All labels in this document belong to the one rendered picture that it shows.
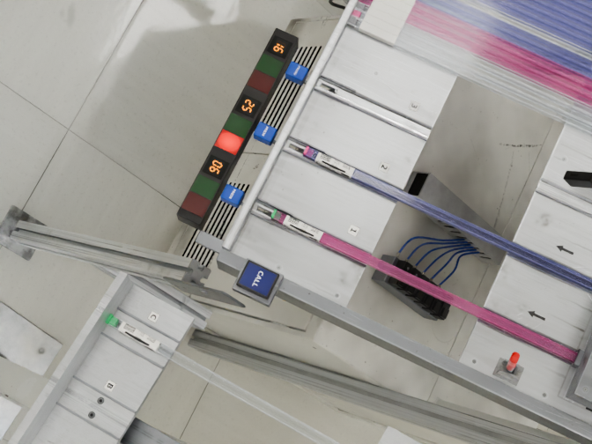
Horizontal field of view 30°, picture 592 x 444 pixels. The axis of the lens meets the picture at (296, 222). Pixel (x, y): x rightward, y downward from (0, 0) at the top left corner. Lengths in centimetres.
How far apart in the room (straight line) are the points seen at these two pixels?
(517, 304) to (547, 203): 16
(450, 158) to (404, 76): 37
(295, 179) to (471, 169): 54
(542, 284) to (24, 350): 109
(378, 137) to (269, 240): 23
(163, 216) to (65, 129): 30
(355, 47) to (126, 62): 74
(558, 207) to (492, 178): 47
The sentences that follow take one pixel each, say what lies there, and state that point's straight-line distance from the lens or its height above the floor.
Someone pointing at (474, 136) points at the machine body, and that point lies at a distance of 211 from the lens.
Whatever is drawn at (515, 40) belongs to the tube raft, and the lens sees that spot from 177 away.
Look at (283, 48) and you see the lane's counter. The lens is 175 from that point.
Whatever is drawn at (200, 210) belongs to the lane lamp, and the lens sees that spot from 166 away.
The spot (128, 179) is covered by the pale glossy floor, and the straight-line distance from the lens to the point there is 236.
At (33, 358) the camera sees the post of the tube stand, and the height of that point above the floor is 1.
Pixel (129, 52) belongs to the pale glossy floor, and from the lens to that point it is 236.
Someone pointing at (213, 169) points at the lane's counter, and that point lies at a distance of 168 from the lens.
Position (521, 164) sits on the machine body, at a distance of 222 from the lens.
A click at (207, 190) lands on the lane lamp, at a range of 167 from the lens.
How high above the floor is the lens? 205
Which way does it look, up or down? 51 degrees down
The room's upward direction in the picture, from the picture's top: 99 degrees clockwise
